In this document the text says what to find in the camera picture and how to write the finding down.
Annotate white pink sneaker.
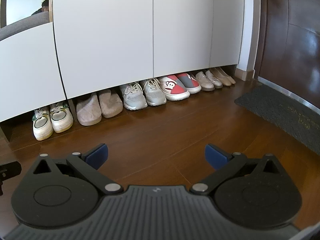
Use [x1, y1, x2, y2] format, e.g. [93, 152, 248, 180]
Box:
[119, 82, 148, 111]

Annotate white cabinet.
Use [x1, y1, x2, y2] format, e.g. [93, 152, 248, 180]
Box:
[1, 0, 260, 121]

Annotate dark wooden door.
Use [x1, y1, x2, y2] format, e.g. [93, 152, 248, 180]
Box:
[259, 0, 319, 107]

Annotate beige fuzzy slipper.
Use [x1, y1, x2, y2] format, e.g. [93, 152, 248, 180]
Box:
[99, 89, 123, 118]

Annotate white green sneaker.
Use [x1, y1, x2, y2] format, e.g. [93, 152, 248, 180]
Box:
[50, 101, 73, 133]
[32, 107, 54, 141]

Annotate beige pump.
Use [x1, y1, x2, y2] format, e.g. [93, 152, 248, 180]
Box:
[209, 68, 232, 87]
[216, 67, 236, 85]

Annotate beige quilted slipper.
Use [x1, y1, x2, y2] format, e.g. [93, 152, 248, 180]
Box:
[76, 92, 102, 126]

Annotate dark door mat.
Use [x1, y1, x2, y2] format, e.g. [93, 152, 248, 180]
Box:
[234, 85, 320, 154]

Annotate red grey slipper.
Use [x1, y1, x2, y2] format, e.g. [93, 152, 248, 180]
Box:
[176, 73, 201, 94]
[158, 75, 190, 101]

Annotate cream loafer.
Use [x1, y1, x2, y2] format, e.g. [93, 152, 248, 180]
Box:
[206, 70, 223, 89]
[195, 71, 215, 92]

